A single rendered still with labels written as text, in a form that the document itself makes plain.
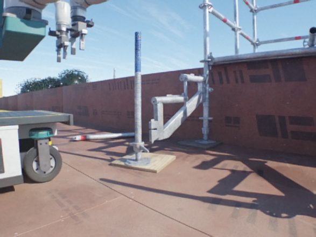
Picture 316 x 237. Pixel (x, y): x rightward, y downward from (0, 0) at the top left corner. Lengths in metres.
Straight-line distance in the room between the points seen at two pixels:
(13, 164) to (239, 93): 1.62
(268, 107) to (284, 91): 0.17
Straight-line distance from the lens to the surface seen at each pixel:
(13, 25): 0.98
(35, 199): 0.93
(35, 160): 1.05
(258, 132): 1.77
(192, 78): 1.59
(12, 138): 0.92
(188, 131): 2.06
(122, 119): 2.79
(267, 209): 0.83
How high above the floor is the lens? 0.38
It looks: 5 degrees down
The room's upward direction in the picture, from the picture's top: straight up
